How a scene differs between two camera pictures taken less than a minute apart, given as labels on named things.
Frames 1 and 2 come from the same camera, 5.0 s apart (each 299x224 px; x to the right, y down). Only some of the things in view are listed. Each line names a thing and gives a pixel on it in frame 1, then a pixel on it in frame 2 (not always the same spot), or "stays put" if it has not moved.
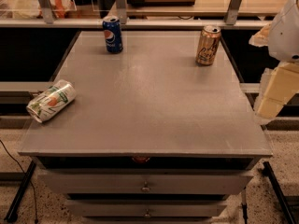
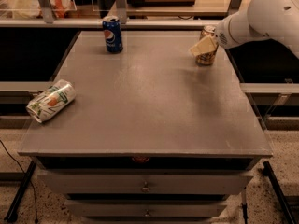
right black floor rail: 268,172 stays put
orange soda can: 207,46 stays put
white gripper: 286,32 -> 221,35
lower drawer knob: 147,214 stays put
